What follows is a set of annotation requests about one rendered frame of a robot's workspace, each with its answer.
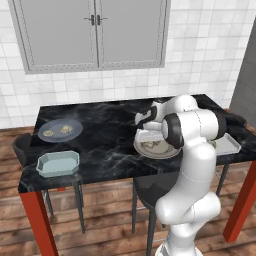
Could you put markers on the grey framed window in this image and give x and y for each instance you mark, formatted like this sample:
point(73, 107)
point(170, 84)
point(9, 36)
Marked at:
point(96, 33)

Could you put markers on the beige round plate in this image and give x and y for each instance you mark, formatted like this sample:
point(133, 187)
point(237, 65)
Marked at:
point(156, 152)

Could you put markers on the light grey tupperware container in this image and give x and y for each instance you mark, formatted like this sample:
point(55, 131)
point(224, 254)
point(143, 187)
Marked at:
point(228, 145)

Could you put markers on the black marble table red legs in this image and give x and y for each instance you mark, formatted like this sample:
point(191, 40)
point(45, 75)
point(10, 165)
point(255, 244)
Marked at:
point(106, 133)

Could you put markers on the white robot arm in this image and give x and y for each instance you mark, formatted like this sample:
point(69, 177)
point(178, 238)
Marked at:
point(193, 173)

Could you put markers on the grey fridge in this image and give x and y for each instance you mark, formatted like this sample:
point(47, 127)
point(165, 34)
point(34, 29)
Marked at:
point(245, 83)

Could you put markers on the black bar stool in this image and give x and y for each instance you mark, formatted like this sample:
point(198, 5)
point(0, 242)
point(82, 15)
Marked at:
point(21, 146)
point(150, 190)

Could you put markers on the pale dumpling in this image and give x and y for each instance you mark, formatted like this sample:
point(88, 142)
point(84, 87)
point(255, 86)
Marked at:
point(146, 145)
point(48, 133)
point(66, 129)

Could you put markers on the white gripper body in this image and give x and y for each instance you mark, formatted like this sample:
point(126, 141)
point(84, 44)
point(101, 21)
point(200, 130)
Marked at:
point(148, 136)

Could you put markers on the blue-grey round plate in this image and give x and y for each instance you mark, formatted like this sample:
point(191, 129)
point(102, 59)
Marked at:
point(56, 126)

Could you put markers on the light blue tupperware container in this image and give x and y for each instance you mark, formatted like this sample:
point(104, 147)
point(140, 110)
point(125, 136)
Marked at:
point(58, 164)

